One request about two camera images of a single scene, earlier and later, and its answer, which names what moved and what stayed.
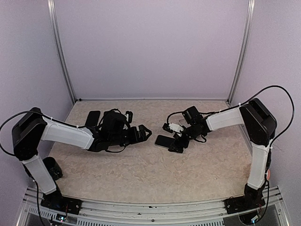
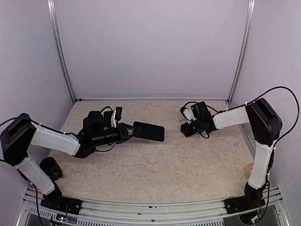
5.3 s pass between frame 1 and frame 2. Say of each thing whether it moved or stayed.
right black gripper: moved
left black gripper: moved
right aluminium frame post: stayed
